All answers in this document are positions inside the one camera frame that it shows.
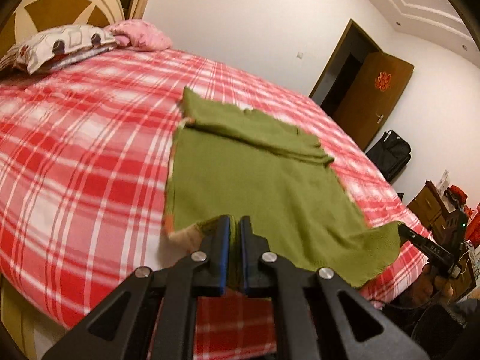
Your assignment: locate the red cloth item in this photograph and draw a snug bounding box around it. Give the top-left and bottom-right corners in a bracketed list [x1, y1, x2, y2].
[444, 185, 468, 204]

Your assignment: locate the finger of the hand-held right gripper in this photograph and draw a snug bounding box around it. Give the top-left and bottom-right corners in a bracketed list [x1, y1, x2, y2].
[397, 224, 433, 250]

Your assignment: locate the bed with red plaid sheet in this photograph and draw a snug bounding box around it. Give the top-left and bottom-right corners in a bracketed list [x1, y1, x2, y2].
[0, 47, 437, 360]

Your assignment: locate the brown wooden door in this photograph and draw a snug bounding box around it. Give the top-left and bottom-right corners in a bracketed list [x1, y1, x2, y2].
[333, 52, 415, 151]

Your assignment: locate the cream and brown headboard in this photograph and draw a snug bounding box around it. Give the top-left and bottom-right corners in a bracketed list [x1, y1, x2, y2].
[0, 0, 126, 55]

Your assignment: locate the green knit sweater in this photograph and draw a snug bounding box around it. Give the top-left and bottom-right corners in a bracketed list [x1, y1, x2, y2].
[163, 86, 402, 297]

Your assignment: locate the white patterned pillow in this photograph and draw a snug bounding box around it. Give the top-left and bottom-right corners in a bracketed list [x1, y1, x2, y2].
[0, 24, 117, 76]

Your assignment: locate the pink floral pillow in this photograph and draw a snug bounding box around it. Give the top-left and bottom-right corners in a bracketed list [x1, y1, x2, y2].
[103, 19, 174, 51]

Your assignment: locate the person's right hand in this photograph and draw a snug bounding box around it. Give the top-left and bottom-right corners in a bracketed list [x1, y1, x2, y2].
[407, 262, 456, 304]

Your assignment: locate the dark wooden door frame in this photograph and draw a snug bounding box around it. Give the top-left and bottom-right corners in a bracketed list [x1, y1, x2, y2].
[309, 18, 383, 117]

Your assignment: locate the brown wooden cabinet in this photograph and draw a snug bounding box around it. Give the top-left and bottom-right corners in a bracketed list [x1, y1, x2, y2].
[407, 181, 452, 233]

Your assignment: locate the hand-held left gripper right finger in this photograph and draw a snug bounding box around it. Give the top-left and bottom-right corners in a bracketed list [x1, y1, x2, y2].
[240, 215, 432, 360]

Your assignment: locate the black folded luggage bag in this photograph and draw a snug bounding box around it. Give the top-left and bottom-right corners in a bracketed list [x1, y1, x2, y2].
[365, 130, 412, 184]

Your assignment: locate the red paper door decoration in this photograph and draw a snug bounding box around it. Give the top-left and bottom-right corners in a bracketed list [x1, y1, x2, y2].
[374, 71, 394, 91]

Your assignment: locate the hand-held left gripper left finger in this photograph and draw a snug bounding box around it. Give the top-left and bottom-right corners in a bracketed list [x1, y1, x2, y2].
[41, 214, 231, 360]

